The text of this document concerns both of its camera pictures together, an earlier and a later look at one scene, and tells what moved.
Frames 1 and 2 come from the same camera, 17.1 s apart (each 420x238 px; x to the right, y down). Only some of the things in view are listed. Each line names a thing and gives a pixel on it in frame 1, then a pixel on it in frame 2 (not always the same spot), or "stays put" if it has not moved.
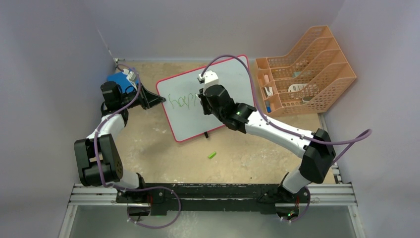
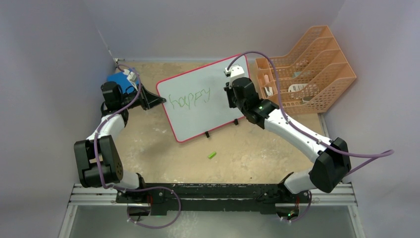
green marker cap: x=212 y=155 stays put
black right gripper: x=204 y=99 → x=230 y=91
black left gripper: x=147 y=99 stays put
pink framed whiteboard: x=182 y=106 stays put
